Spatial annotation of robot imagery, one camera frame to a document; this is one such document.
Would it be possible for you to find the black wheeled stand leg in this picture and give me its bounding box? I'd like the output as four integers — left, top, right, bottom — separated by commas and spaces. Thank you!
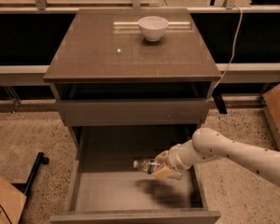
13, 152, 49, 197

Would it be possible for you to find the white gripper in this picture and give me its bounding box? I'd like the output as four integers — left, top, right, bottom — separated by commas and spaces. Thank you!
152, 144, 190, 179

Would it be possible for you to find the cardboard box left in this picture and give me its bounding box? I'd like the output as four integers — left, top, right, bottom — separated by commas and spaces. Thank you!
0, 176, 26, 224

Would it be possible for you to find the white ceramic bowl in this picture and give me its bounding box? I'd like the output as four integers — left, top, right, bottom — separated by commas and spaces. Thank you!
138, 16, 169, 41

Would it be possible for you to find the closed top drawer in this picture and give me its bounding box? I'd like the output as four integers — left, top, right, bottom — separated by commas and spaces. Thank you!
56, 99, 210, 126

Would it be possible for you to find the clear plastic water bottle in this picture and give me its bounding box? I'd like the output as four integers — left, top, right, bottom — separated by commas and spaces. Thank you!
133, 158, 183, 180

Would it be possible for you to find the black table leg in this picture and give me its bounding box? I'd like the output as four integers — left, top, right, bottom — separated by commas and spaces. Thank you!
212, 86, 227, 114

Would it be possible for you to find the cardboard box right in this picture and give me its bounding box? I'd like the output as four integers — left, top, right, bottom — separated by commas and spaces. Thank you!
263, 84, 280, 150

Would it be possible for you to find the grey drawer cabinet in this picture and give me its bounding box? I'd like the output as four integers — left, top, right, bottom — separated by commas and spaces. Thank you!
43, 7, 222, 224

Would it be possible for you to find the cardboard box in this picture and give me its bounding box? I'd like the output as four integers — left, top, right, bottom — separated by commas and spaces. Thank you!
263, 84, 280, 150
0, 176, 26, 224

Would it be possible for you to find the open middle drawer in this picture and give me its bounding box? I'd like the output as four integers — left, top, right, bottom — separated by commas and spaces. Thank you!
50, 125, 220, 224

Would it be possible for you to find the grey metal railing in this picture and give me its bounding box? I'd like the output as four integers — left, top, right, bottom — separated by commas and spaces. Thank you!
0, 63, 280, 86

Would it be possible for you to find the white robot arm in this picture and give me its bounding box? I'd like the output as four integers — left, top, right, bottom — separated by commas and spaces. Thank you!
152, 128, 280, 188

